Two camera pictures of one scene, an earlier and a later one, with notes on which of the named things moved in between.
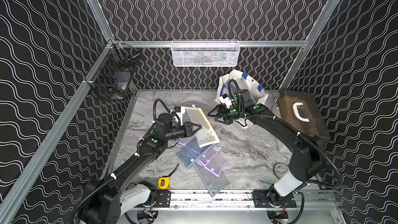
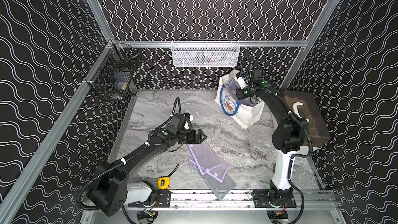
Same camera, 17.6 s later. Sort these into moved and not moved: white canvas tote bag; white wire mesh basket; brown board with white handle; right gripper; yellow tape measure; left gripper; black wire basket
Moved: left gripper; right gripper; white canvas tote bag
Not moved: white wire mesh basket; brown board with white handle; black wire basket; yellow tape measure
